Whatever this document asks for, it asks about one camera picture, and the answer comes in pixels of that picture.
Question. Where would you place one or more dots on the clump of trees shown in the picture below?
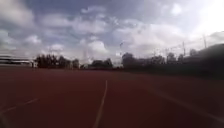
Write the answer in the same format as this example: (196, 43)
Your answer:
(100, 64)

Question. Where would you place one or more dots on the tall floodlight mast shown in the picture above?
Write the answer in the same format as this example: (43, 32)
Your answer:
(120, 48)

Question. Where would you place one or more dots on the red running track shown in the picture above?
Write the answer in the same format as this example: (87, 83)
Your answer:
(136, 106)

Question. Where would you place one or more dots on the row of dark trees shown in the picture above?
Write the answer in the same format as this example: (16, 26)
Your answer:
(50, 62)

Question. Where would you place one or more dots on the pole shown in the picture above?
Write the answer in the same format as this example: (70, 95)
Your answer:
(205, 41)
(183, 49)

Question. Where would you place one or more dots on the long dark tree line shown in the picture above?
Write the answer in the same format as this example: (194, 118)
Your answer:
(203, 61)

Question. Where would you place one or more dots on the low flat-roofed building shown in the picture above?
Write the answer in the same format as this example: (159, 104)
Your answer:
(15, 61)

